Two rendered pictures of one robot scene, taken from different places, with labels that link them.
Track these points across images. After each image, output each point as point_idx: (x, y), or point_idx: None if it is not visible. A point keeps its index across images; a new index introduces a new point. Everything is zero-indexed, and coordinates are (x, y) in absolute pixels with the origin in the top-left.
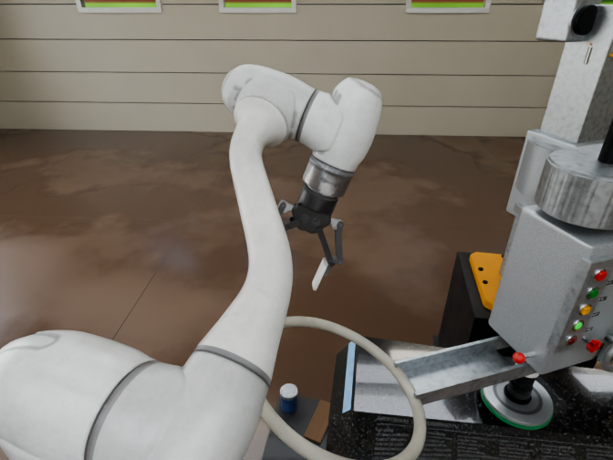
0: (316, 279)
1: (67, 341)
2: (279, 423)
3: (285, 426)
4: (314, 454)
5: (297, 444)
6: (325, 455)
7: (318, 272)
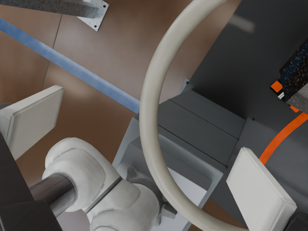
0: (238, 185)
1: None
2: (162, 187)
3: (169, 193)
4: (192, 222)
5: (177, 210)
6: (203, 228)
7: (249, 194)
